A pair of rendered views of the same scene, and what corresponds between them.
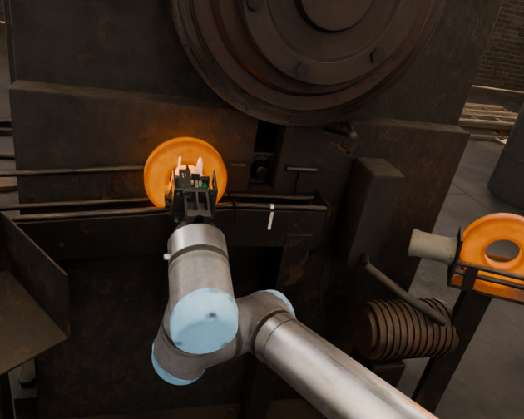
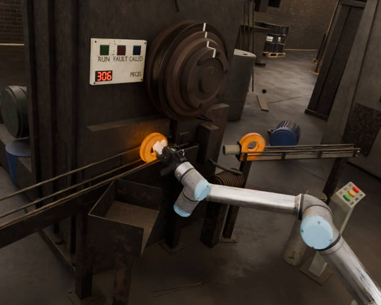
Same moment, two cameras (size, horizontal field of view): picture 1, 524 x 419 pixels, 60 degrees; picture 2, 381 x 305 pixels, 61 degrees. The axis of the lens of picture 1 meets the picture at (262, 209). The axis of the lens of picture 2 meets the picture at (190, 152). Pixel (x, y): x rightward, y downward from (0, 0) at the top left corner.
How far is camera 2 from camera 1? 0.98 m
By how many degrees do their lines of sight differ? 28
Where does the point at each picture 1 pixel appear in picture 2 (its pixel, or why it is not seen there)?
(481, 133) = not seen: hidden behind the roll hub
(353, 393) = (245, 194)
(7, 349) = (146, 219)
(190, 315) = (202, 187)
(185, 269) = (192, 177)
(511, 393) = not seen: hidden behind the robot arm
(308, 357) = (226, 191)
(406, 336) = (230, 183)
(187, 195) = (173, 154)
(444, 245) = (235, 148)
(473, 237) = (244, 143)
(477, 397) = not seen: hidden behind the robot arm
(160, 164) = (148, 145)
